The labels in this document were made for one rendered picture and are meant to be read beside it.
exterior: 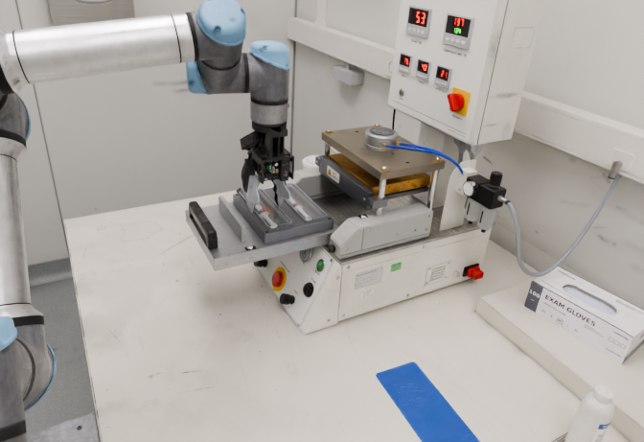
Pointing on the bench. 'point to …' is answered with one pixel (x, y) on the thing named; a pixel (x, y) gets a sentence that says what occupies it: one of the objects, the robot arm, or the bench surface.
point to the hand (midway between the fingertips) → (264, 203)
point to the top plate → (384, 151)
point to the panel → (296, 272)
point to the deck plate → (342, 210)
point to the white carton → (588, 313)
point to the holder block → (281, 228)
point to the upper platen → (395, 187)
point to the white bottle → (592, 416)
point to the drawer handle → (203, 224)
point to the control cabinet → (466, 58)
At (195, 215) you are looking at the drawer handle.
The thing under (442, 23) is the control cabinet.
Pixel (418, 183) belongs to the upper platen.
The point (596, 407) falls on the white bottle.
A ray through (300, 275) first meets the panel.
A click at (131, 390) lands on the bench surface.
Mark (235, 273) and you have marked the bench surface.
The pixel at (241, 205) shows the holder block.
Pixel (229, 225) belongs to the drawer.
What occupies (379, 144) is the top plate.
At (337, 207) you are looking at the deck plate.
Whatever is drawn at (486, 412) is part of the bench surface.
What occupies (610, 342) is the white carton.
